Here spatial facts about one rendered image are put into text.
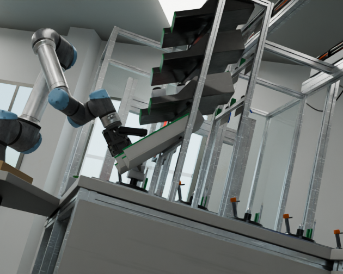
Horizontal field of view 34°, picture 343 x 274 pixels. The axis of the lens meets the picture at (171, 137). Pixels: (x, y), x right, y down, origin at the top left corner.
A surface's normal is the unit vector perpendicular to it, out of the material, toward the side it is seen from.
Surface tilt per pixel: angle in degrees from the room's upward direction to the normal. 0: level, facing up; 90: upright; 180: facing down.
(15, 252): 90
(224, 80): 90
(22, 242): 90
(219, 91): 90
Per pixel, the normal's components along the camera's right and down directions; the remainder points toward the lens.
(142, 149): 0.10, -0.25
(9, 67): -0.23, -0.32
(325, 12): -0.25, 0.93
